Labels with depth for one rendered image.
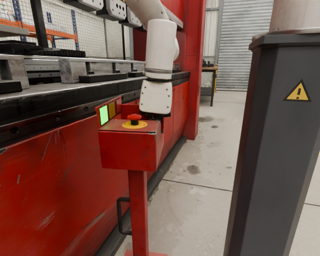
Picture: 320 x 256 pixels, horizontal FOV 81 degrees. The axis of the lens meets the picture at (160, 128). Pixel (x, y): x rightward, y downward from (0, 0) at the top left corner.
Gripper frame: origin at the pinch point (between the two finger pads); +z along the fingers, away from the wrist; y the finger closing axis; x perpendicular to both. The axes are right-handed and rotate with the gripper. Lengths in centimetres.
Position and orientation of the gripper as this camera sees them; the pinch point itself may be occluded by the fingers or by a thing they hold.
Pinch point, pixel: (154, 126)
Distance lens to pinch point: 63.6
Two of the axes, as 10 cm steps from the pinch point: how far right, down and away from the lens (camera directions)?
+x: 1.2, -3.1, 9.4
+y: 9.9, 1.2, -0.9
